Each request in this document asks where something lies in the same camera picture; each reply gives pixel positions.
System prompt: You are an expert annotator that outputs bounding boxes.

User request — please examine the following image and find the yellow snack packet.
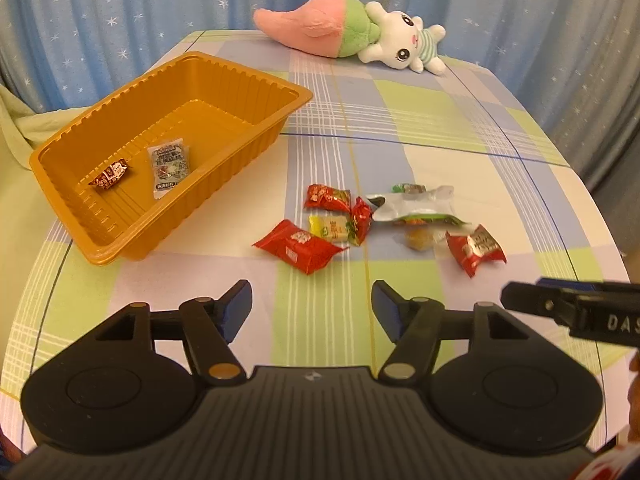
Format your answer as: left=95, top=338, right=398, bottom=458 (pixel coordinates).
left=308, top=214, right=351, bottom=244

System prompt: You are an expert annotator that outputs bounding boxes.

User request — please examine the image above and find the clear brown candy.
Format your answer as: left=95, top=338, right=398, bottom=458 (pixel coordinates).
left=404, top=228, right=449, bottom=254

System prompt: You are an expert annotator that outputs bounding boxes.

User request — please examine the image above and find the clear grey green snack packet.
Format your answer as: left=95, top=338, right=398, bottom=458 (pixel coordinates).
left=148, top=137, right=192, bottom=200

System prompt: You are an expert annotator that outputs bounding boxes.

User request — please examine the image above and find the red snack packet white label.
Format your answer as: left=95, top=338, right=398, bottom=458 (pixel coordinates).
left=444, top=223, right=508, bottom=280

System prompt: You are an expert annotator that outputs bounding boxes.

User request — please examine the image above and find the pink carrot rabbit plush toy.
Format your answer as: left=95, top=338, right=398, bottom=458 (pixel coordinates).
left=253, top=0, right=448, bottom=77

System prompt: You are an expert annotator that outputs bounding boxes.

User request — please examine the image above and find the small red crinkled snack packet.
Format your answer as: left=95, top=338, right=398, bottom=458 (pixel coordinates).
left=349, top=196, right=374, bottom=246

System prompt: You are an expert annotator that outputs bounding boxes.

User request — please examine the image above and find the blue starry curtain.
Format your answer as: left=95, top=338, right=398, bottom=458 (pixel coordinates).
left=0, top=0, right=640, bottom=201

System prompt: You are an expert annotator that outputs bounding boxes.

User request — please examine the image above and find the pale green blanket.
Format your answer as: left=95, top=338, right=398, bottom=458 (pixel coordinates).
left=0, top=83, right=77, bottom=361

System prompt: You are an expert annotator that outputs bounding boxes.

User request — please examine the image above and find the red brown candy packet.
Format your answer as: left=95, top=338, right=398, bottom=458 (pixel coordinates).
left=88, top=158, right=130, bottom=191

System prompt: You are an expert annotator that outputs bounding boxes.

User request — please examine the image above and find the red green-ended snack packet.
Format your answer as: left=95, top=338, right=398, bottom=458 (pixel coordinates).
left=304, top=183, right=354, bottom=214

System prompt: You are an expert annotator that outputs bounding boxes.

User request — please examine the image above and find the red white patterned clothing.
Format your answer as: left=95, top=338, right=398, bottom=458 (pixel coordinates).
left=570, top=435, right=640, bottom=480

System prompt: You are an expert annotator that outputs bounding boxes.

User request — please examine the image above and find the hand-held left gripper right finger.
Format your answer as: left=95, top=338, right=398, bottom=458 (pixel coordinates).
left=371, top=280, right=538, bottom=386

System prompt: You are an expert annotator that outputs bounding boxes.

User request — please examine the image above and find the large red snack packet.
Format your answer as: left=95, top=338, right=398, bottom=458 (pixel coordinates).
left=252, top=219, right=350, bottom=276

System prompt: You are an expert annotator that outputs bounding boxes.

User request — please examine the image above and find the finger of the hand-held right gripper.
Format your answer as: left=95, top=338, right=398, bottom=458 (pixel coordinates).
left=501, top=281, right=577, bottom=332
left=537, top=276, right=640, bottom=295

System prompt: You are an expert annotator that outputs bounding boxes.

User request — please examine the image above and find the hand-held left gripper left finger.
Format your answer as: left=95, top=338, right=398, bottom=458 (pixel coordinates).
left=92, top=280, right=252, bottom=386

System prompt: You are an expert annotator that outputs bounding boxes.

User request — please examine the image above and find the orange plastic tray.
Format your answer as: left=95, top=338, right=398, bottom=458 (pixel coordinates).
left=28, top=51, right=314, bottom=266

